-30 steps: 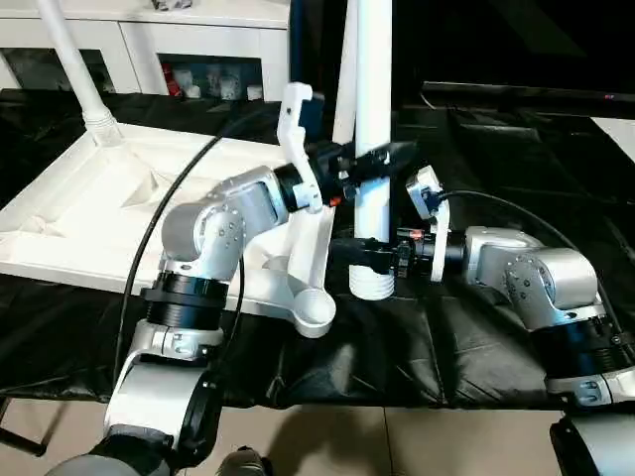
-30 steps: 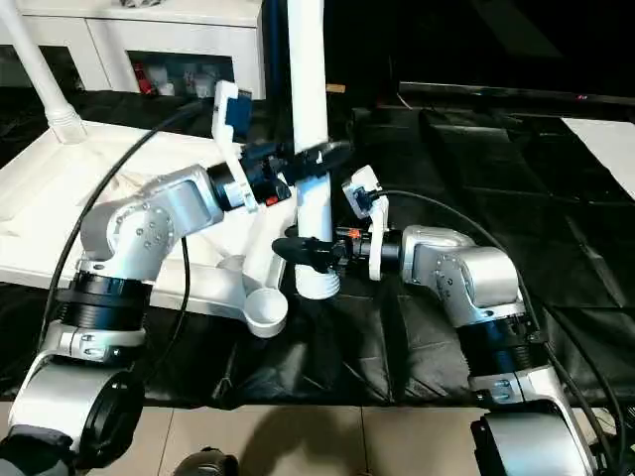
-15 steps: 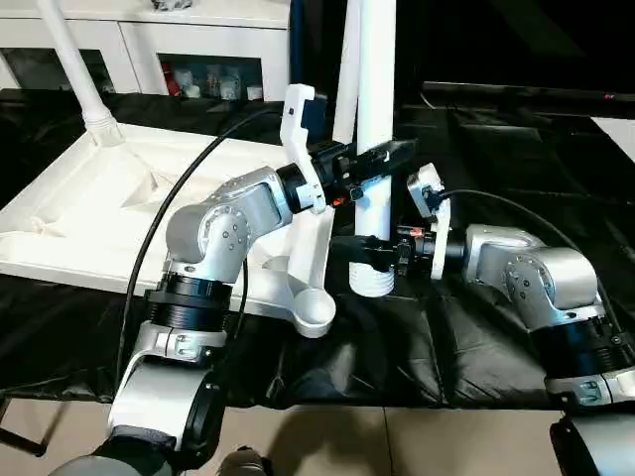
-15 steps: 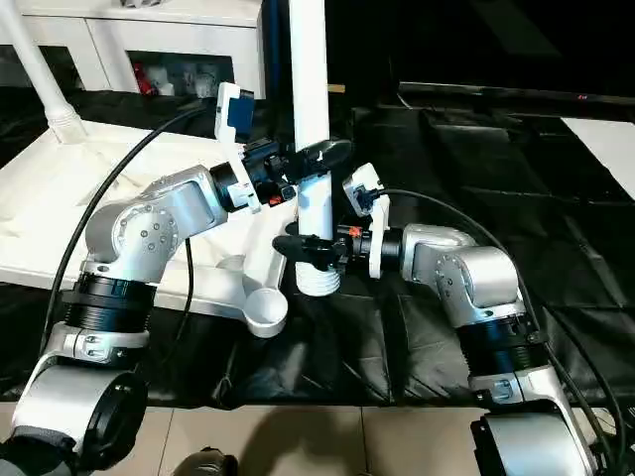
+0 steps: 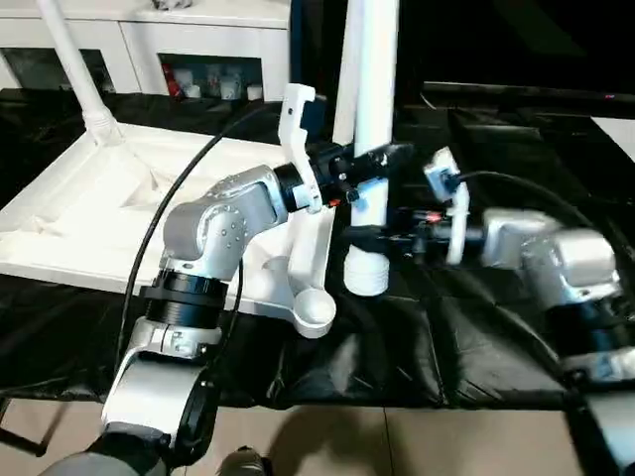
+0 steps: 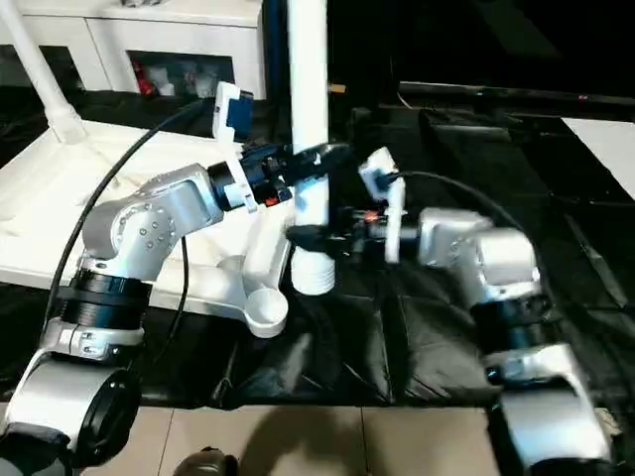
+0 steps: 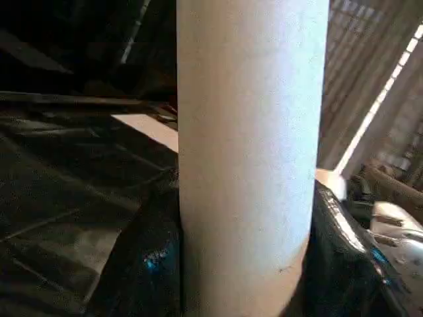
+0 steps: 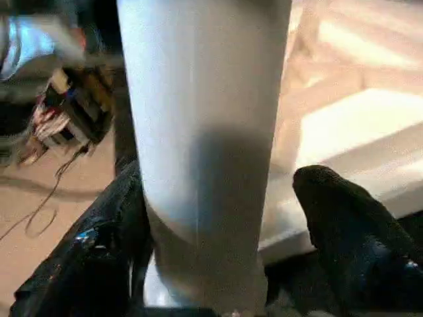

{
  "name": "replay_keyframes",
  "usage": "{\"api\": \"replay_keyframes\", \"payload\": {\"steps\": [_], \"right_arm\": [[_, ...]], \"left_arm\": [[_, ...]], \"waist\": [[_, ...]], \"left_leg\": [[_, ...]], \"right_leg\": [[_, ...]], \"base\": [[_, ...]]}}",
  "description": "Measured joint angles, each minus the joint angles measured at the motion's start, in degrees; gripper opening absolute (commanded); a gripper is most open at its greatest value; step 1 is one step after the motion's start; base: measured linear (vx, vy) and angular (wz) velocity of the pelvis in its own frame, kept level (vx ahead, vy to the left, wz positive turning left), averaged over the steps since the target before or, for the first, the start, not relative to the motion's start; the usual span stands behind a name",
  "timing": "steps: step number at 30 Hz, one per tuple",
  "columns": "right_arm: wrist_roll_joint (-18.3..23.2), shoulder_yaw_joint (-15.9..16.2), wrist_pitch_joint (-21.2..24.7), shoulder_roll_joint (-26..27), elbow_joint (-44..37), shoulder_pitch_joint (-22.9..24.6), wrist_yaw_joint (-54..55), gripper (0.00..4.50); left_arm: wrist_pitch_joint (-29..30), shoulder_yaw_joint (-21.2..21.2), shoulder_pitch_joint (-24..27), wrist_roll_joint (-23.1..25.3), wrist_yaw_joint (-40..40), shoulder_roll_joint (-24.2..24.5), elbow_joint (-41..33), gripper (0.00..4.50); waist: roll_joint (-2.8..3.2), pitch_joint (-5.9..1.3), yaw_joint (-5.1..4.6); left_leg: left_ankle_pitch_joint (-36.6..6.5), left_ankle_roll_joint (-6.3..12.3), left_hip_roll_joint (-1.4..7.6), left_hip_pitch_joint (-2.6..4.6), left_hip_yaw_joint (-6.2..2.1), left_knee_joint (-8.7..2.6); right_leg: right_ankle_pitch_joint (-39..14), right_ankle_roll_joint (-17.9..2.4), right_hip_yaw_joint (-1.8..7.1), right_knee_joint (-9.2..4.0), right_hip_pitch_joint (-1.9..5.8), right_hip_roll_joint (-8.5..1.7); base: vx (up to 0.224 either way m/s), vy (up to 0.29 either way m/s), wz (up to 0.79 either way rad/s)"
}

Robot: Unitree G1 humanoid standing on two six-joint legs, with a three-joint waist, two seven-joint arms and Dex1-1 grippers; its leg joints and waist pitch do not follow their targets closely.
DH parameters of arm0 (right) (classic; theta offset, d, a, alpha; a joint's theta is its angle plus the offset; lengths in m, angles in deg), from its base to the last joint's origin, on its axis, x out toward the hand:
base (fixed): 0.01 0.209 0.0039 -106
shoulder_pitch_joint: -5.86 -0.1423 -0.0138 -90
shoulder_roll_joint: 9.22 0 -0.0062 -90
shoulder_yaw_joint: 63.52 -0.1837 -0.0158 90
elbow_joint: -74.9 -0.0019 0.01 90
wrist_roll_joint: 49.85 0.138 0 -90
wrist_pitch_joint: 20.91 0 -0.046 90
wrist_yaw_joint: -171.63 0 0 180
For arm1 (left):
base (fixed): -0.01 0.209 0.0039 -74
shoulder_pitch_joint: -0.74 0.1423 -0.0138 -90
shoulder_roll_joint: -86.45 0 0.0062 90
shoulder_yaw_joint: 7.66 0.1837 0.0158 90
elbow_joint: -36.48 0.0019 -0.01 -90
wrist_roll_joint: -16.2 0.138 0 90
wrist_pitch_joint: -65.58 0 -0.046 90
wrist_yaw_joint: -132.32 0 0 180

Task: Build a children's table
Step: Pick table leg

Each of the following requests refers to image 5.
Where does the black mat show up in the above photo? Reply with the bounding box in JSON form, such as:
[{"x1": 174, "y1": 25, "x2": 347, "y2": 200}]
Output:
[{"x1": 0, "y1": 86, "x2": 635, "y2": 411}]

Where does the white cabinet with glass doors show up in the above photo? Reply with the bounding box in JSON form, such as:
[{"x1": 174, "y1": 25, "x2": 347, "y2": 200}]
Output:
[{"x1": 0, "y1": 0, "x2": 292, "y2": 103}]

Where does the white plastic table top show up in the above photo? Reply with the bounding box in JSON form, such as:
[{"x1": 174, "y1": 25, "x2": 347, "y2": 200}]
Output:
[{"x1": 0, "y1": 122, "x2": 338, "y2": 341}]

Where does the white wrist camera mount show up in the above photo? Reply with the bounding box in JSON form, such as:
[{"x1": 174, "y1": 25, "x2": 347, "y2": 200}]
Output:
[
  {"x1": 424, "y1": 147, "x2": 470, "y2": 264},
  {"x1": 278, "y1": 82, "x2": 328, "y2": 214}
]

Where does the dark rounded robot part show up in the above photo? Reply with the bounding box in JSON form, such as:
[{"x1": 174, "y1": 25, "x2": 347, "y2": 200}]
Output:
[{"x1": 222, "y1": 445, "x2": 272, "y2": 476}]

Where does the white flat board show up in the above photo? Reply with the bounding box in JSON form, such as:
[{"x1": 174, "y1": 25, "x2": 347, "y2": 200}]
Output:
[{"x1": 589, "y1": 116, "x2": 635, "y2": 163}]

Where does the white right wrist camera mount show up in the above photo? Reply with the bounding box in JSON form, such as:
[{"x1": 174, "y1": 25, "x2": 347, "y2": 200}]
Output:
[{"x1": 424, "y1": 147, "x2": 470, "y2": 264}]

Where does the grey robot torso cover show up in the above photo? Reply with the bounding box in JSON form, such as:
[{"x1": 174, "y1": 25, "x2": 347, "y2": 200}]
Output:
[{"x1": 39, "y1": 430, "x2": 170, "y2": 476}]

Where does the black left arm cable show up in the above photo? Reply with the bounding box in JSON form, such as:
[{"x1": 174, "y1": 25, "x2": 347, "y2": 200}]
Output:
[{"x1": 113, "y1": 106, "x2": 279, "y2": 378}]

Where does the black metal stand frame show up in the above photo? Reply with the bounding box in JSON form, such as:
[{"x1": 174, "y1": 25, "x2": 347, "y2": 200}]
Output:
[{"x1": 0, "y1": 396, "x2": 65, "y2": 457}]

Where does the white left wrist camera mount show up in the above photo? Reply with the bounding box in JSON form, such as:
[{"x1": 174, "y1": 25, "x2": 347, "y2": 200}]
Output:
[{"x1": 278, "y1": 82, "x2": 328, "y2": 214}]

